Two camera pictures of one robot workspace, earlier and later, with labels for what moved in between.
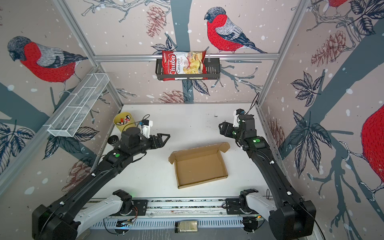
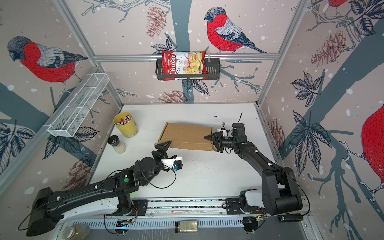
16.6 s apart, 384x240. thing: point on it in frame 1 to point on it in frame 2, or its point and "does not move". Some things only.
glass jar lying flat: (186, 226) does not move
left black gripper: (159, 135) to (163, 155)
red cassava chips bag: (183, 62) does not move
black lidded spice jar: (114, 140) does not move
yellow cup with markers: (123, 120) does not move
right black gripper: (226, 128) to (217, 137)
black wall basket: (213, 68) does not move
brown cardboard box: (200, 165) to (187, 137)
